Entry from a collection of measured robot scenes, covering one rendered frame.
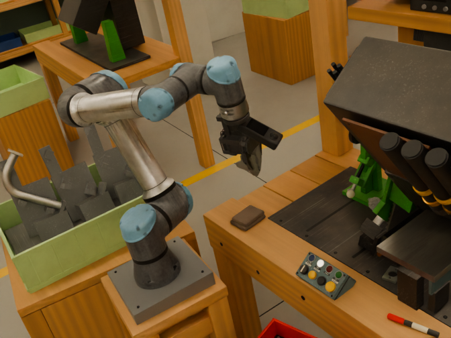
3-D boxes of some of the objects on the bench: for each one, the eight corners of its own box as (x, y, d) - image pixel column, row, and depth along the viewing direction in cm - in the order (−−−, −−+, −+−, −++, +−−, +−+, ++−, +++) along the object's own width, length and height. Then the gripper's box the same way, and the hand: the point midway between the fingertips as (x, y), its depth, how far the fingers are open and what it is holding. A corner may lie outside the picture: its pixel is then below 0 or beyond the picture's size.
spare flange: (395, 284, 149) (395, 282, 148) (382, 279, 151) (381, 277, 151) (403, 271, 152) (403, 269, 152) (390, 267, 155) (390, 265, 154)
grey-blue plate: (433, 315, 137) (433, 274, 130) (425, 311, 139) (427, 270, 132) (455, 295, 142) (457, 255, 135) (447, 292, 143) (449, 251, 136)
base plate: (633, 442, 105) (635, 436, 104) (268, 222, 186) (267, 217, 185) (715, 324, 124) (717, 317, 123) (350, 170, 205) (350, 165, 204)
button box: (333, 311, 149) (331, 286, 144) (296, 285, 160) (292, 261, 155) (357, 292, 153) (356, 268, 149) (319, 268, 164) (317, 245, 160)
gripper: (225, 102, 144) (243, 162, 157) (211, 122, 138) (230, 182, 151) (254, 104, 140) (270, 165, 153) (239, 125, 134) (258, 187, 147)
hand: (258, 172), depth 150 cm, fingers closed
